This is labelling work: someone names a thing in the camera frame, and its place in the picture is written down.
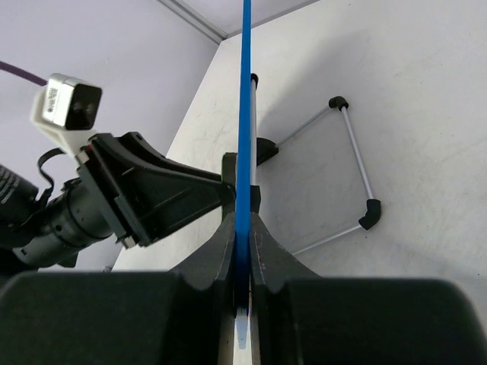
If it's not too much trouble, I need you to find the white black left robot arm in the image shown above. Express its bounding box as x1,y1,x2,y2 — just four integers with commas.
1,132,235,275

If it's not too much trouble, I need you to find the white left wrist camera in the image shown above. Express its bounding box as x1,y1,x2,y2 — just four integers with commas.
30,73,103,157

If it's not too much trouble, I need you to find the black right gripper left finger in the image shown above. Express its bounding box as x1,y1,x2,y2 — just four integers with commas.
1,215,234,364

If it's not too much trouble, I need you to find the black whiteboard foot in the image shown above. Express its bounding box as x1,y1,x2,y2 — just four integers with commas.
358,198,382,230
250,185,261,214
256,138,279,166
328,96,349,111

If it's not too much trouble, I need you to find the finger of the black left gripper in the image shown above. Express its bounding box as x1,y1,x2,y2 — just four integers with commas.
121,132,235,243

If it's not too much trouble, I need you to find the black whiteboard foot near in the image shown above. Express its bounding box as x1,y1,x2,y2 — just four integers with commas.
250,185,261,214

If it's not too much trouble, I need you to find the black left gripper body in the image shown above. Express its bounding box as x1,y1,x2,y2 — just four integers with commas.
75,132,152,249

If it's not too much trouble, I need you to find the blue framed whiteboard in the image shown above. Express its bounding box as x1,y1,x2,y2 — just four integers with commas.
234,1,256,349

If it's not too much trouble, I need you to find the black whiteboard foot far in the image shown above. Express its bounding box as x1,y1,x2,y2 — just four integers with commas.
256,138,279,166

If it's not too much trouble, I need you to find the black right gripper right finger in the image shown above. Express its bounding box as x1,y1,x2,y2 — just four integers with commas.
250,214,486,364

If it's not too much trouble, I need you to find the green bone shaped eraser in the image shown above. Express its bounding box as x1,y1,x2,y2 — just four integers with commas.
221,152,237,189

